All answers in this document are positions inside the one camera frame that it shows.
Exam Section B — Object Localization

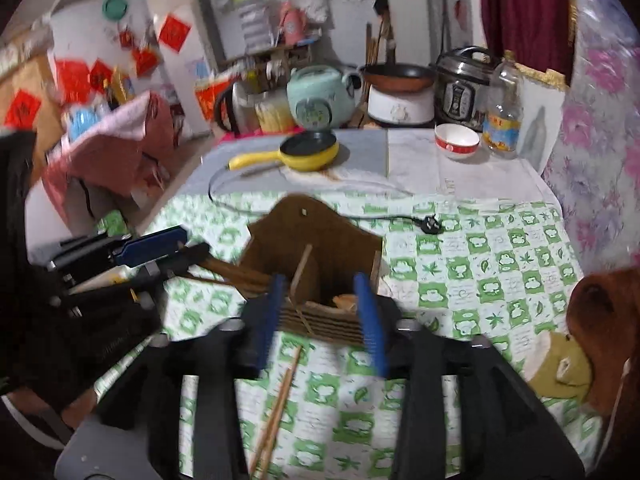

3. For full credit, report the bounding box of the maroon curtain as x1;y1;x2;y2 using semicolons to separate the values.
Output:
477;0;573;86

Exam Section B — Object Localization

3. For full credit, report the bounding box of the drawer organiser with green top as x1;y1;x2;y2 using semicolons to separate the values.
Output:
232;0;273;53

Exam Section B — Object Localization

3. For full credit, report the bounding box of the pink cloth cover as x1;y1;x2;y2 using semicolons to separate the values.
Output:
42;91;173;226

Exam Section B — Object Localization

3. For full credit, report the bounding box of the stainless steel kettle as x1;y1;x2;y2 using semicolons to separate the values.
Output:
215;80;261;138

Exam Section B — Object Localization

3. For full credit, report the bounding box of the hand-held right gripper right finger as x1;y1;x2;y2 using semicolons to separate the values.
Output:
354;272;586;480

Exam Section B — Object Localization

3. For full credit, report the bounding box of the yellow pot with lid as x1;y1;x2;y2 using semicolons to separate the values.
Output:
254;91;297;133

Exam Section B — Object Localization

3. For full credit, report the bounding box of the black power cable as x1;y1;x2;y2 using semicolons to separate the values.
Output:
207;164;446;236

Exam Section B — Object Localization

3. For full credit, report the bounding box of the steel electric pressure cooker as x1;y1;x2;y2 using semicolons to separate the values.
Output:
431;46;503;131

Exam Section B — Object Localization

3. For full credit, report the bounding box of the red diamond paper decoration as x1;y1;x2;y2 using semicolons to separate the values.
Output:
157;14;193;53

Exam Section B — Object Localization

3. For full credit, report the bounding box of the brown wooden utensil holder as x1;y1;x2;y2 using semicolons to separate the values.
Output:
239;195;385;348

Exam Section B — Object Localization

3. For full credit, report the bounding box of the white electric cooker base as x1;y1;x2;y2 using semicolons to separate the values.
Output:
367;82;436;127

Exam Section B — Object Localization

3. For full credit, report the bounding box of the clear plastic bottle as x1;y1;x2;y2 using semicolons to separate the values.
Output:
481;50;525;160

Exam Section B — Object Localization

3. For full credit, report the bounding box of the teal round plate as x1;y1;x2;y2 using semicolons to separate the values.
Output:
102;0;130;22

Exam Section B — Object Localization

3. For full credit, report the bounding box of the grey table cover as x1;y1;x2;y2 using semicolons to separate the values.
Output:
182;129;389;197

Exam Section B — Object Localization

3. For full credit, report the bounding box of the pink thermos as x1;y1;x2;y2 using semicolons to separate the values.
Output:
277;1;308;46

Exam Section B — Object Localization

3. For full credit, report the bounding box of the floral plastic sheet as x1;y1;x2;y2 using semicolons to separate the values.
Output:
542;0;640;276

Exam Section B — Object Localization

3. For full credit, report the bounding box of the white refrigerator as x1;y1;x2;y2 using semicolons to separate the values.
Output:
147;0;226;138

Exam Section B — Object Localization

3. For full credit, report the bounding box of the white marbled table cover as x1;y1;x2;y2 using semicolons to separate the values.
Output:
387;127;551;207

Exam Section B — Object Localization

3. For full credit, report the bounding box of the dark brown chopstick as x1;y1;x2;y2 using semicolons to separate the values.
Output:
202;259;273;285
175;272;271;295

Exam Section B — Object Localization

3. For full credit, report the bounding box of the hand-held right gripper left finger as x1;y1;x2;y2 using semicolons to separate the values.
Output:
97;274;288;480

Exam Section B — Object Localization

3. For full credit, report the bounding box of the light wooden chopstick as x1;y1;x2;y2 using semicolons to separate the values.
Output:
255;367;296;480
248;345;303;478
291;244;314;307

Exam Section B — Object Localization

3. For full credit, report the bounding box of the white and red bowl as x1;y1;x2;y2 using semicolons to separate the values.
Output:
434;122;481;161

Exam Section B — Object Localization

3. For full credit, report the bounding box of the copper black frying pan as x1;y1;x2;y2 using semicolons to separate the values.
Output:
360;62;436;93

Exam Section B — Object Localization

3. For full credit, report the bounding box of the mint green rice cooker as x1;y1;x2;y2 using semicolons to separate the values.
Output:
286;64;363;131

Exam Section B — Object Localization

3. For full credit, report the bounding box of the green checked tablecloth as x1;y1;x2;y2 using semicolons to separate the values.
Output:
95;192;601;480

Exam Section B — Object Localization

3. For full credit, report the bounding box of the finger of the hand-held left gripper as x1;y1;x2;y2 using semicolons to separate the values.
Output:
32;226;188;271
50;244;211;318

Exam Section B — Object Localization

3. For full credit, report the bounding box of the person's left forearm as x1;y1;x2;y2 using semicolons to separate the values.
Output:
0;390;151;480

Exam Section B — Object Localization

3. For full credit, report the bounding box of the brown plush toy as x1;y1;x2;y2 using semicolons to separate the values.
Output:
525;266;640;418

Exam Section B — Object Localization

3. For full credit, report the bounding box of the yellow electric frying pan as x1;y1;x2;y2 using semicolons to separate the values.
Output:
228;130;340;173

